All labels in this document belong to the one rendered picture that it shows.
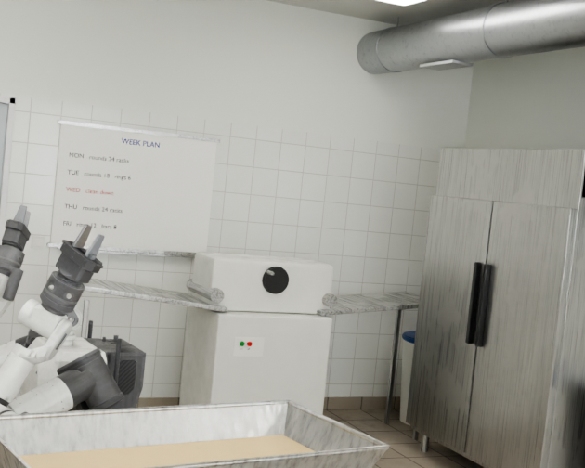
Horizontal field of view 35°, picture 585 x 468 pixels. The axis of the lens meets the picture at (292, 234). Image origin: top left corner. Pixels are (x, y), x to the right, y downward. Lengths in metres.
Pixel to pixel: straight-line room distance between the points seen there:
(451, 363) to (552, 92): 2.11
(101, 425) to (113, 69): 5.10
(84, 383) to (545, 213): 3.43
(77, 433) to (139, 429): 0.11
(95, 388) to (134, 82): 4.27
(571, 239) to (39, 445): 4.04
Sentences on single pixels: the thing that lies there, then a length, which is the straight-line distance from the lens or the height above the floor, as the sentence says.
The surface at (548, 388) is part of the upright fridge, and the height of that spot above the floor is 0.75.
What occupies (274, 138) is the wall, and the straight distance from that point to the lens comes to 6.85.
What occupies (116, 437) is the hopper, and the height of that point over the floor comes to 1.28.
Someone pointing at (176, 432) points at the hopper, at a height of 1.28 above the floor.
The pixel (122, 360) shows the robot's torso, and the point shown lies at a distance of 2.65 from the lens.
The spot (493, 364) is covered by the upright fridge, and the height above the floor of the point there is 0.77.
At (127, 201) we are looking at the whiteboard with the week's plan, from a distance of 6.51.
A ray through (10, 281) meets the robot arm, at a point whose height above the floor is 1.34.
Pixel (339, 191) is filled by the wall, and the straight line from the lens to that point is 7.09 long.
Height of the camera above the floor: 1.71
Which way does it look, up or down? 3 degrees down
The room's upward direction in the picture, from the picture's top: 6 degrees clockwise
